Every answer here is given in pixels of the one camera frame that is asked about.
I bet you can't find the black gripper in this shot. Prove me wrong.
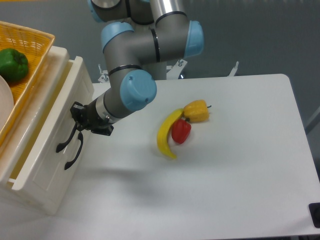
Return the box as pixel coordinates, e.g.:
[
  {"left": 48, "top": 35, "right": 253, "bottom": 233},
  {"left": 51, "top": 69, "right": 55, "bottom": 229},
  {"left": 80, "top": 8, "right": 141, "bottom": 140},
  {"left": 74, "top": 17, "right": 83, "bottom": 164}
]
[{"left": 70, "top": 96, "right": 114, "bottom": 136}]

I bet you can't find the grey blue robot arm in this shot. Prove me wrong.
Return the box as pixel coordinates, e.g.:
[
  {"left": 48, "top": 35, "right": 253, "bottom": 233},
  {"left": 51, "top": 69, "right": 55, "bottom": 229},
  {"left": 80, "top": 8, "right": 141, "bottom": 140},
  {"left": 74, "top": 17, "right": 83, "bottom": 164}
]
[{"left": 70, "top": 0, "right": 204, "bottom": 136}]

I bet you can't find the white drawer cabinet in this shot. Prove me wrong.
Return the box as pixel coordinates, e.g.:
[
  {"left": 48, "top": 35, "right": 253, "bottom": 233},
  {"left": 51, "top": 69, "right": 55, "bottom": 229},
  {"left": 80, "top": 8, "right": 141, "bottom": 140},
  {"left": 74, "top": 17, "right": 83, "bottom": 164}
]
[{"left": 0, "top": 46, "right": 91, "bottom": 215}]

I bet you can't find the white plate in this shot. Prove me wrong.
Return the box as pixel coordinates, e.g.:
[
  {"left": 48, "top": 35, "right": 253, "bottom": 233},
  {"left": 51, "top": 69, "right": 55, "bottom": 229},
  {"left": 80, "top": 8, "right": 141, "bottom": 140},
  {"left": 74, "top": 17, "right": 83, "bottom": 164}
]
[{"left": 0, "top": 76, "right": 14, "bottom": 130}]

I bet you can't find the green bell pepper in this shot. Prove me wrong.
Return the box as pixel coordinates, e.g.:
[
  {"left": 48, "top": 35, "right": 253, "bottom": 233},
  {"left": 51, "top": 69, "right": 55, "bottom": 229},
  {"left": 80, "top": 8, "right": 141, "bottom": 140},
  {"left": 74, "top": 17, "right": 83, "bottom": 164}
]
[{"left": 0, "top": 48, "right": 29, "bottom": 83}]

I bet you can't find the orange woven basket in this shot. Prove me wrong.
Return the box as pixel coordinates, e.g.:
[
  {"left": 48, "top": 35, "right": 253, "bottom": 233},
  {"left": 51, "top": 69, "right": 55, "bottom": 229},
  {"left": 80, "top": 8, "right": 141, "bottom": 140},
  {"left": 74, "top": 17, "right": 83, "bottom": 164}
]
[{"left": 0, "top": 21, "right": 55, "bottom": 144}]

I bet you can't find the yellow banana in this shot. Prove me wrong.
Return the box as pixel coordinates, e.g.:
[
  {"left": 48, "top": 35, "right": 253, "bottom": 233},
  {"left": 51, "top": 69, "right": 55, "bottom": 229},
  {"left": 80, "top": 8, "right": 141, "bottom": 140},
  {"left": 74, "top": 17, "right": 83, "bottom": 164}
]
[{"left": 156, "top": 108, "right": 183, "bottom": 160}]

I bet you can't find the red bell pepper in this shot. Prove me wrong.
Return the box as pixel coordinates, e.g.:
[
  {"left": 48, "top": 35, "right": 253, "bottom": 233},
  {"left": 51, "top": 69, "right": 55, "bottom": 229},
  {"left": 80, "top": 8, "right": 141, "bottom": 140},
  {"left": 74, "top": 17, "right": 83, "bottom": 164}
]
[{"left": 171, "top": 119, "right": 192, "bottom": 144}]

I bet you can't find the yellow bell pepper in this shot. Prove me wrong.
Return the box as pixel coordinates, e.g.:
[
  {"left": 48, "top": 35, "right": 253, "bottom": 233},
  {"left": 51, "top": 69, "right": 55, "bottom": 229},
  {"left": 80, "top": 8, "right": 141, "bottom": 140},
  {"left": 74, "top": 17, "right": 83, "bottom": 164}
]
[{"left": 183, "top": 99, "right": 210, "bottom": 123}]

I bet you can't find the black corner device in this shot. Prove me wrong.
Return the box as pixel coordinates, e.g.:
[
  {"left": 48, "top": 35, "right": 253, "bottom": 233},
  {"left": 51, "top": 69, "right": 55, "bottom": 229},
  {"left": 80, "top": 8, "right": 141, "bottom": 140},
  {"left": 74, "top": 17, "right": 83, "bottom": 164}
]
[{"left": 308, "top": 202, "right": 320, "bottom": 229}]

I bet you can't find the black lower drawer handle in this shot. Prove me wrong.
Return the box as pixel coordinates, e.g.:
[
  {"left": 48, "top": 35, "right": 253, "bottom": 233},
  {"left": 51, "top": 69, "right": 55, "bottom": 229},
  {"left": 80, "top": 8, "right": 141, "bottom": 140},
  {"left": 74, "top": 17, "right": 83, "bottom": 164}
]
[{"left": 64, "top": 131, "right": 84, "bottom": 171}]

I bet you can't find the black drawer handle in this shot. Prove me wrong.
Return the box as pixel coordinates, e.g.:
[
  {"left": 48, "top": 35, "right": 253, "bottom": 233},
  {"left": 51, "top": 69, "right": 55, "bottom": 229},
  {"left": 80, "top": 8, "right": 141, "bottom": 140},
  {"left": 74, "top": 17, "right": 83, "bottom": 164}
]
[
  {"left": 55, "top": 123, "right": 78, "bottom": 153},
  {"left": 64, "top": 131, "right": 84, "bottom": 171}
]

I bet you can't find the black top drawer handle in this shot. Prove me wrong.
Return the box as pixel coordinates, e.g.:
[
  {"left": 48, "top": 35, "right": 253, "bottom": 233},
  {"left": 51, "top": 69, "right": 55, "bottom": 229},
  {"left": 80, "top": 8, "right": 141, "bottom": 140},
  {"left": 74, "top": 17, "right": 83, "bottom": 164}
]
[{"left": 55, "top": 123, "right": 78, "bottom": 153}]

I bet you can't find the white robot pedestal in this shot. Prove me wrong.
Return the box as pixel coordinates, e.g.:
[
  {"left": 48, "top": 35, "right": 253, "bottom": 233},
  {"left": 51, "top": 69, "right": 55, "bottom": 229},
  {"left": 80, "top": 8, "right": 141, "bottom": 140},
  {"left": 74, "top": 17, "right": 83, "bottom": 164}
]
[{"left": 142, "top": 61, "right": 167, "bottom": 80}]

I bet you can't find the white mounting bracket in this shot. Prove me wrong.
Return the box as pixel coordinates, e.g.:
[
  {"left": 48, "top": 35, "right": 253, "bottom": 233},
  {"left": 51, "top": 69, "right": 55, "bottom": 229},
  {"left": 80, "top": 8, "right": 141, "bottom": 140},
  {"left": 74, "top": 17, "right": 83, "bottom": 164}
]
[{"left": 97, "top": 59, "right": 239, "bottom": 83}]

